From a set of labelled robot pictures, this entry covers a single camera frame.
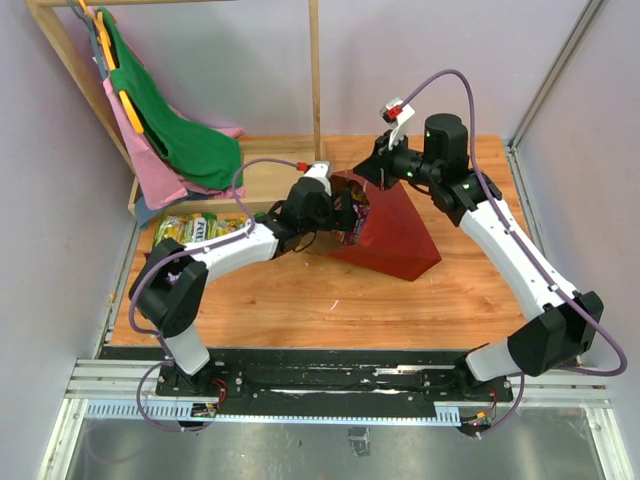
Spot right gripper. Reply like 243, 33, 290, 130
353, 128, 440, 192

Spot red brown paper bag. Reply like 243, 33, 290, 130
308, 155, 442, 281

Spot green Fox's candy bag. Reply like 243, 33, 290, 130
207, 216, 248, 239
152, 212, 221, 249

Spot purple snack bag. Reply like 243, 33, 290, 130
142, 250, 183, 284

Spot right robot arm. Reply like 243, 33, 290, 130
354, 107, 604, 400

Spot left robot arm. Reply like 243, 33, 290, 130
129, 176, 356, 396

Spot wooden clothes rack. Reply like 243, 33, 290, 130
25, 1, 323, 211

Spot green shirt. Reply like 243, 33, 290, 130
97, 7, 244, 191

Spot pink shirt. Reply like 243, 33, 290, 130
102, 77, 232, 210

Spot blue grey cloth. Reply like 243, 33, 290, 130
134, 196, 167, 230

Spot yellow hanger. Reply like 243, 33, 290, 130
77, 0, 145, 135

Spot grey hanger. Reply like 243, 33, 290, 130
67, 0, 117, 80

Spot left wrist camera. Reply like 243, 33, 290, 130
293, 162, 332, 196

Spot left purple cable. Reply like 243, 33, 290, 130
128, 157, 309, 434

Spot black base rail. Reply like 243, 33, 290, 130
156, 348, 514, 422

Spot aluminium frame post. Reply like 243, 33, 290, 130
506, 0, 608, 152

